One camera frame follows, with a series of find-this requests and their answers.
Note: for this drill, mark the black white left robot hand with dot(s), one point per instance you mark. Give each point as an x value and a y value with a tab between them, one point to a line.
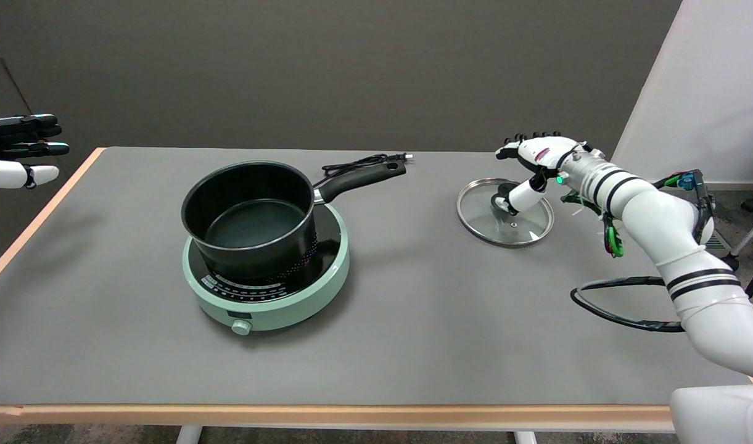
12	172

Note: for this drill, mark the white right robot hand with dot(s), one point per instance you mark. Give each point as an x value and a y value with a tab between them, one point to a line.
546	151

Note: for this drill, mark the glass pot lid steel rim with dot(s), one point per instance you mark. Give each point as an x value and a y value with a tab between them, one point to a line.
481	216

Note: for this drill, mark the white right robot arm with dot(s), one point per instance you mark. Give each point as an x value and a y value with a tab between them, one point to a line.
660	216

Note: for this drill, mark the black harness with blue connector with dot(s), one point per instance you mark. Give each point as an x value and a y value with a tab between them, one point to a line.
686	180

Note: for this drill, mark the floor vent grille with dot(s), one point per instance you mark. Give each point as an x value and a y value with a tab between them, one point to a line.
720	243

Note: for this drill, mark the grey table mat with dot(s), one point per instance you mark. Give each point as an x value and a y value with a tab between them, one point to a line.
413	308

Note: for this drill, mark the office chair base with casters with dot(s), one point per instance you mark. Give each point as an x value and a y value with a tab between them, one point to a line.
750	203

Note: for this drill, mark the white table leg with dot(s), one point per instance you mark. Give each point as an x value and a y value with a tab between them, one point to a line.
188	435
525	438

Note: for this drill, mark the green round induction cooker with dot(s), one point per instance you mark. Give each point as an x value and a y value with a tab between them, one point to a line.
277	314

